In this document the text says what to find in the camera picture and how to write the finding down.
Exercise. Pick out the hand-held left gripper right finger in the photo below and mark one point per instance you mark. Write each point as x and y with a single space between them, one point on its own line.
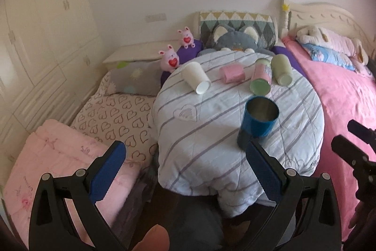
264 173

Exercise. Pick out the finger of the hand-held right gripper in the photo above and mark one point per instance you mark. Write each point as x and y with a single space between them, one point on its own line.
362 132
351 152

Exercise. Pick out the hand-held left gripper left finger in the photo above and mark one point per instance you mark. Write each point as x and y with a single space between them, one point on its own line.
108 171

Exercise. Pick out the blue metal cup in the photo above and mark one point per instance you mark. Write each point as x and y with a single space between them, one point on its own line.
260 118

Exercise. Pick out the pink and green patterned cup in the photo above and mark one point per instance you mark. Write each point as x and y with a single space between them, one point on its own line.
261 76

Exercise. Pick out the light green cup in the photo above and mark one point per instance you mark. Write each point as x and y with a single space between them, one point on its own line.
281 68

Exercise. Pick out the white cup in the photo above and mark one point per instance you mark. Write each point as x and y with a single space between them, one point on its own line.
194 74

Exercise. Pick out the person's left hand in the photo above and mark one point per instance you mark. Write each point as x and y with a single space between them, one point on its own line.
151 237

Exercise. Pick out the heart pattern pillow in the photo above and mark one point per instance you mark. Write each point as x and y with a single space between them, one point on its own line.
114 118

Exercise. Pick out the pink bedspread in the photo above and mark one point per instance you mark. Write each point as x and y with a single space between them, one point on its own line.
326 89

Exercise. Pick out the pink folded quilt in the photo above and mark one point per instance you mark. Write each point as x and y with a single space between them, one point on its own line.
55 145

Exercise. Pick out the pink cartoon pillow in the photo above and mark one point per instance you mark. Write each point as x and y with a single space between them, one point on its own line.
362 65

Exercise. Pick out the white striped quilt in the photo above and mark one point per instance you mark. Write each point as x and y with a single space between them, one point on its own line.
205 133

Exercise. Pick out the blue cartoon pillow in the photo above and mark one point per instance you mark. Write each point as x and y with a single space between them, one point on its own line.
326 54

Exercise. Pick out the dark grey cloth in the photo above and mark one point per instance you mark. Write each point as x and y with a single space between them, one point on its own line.
196 227

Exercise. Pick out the grey polka dot pillow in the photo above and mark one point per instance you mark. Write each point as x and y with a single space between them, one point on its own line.
132 77

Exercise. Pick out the white dog plush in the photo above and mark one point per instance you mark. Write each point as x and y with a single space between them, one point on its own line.
314 33

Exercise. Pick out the cream bed headboard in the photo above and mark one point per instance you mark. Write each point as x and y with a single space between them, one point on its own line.
317 14

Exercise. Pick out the large pink pig plush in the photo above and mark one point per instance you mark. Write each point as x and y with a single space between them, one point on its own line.
170 60

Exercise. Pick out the grey cat plush cushion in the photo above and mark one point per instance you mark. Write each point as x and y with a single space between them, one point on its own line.
232 40

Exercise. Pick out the cream wardrobe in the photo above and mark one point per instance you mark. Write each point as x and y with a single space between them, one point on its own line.
44 42

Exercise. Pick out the diamond patterned cushion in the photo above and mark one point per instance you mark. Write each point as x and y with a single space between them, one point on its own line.
264 26

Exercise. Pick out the small pink pig plush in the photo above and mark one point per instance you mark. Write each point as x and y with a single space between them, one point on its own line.
186 38

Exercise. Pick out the wall switch plate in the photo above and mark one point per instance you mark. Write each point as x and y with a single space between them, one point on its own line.
156 17

